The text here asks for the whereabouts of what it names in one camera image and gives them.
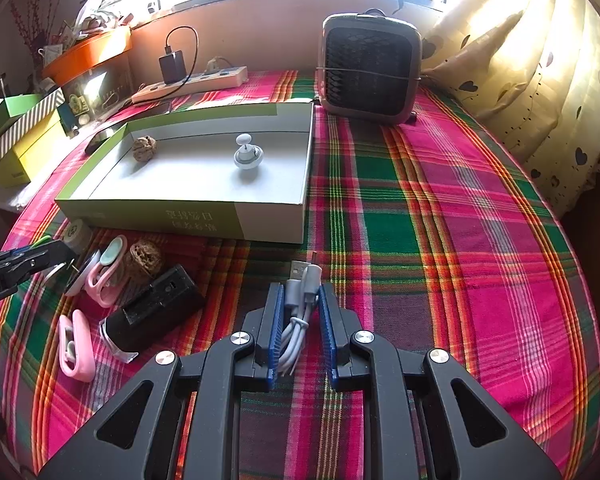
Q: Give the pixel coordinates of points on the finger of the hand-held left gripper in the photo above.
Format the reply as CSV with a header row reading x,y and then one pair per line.
x,y
45,260
15,256

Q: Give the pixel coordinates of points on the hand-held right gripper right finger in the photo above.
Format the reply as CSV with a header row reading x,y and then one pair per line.
x,y
326,340

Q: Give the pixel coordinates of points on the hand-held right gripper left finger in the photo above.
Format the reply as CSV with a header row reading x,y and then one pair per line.
x,y
278,340

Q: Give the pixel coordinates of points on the black and white oval gadget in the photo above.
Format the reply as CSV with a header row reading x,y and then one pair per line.
x,y
77,280

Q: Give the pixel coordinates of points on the round white cap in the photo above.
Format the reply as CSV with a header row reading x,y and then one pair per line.
x,y
77,234

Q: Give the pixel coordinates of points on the brown walnut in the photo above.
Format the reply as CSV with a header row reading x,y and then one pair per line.
x,y
142,259
142,149

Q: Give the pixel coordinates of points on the pink oval clip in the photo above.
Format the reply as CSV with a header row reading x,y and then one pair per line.
x,y
87,365

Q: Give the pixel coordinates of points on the black rectangular flashlight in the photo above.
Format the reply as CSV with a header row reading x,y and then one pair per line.
x,y
155,305

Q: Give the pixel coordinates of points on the green and white cardboard box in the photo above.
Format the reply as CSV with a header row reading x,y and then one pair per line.
x,y
180,185

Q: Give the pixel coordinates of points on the white knob gadget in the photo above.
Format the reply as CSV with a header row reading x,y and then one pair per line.
x,y
247,156

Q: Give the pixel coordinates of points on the yellow box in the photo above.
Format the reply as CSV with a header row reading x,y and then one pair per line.
x,y
30,152

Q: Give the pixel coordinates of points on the black smartphone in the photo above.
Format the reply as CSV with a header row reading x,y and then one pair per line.
x,y
100,140

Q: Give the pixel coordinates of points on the glass tank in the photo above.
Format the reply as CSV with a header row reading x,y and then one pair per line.
x,y
97,92

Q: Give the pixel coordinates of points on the orange tray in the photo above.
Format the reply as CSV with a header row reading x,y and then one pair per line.
x,y
85,55

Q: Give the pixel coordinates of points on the black charger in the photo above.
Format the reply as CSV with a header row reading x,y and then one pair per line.
x,y
172,67

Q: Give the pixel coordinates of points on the dried red branches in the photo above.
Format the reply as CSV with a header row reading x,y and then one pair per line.
x,y
30,15

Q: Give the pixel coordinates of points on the white power strip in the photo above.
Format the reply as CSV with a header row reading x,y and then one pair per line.
x,y
215,77

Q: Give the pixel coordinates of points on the white plug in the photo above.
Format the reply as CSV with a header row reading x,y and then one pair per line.
x,y
216,65

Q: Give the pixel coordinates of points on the grey desktop heater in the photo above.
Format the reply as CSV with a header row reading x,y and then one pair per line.
x,y
370,70

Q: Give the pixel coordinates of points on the cream heart print curtain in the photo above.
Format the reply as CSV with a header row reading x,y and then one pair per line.
x,y
540,85

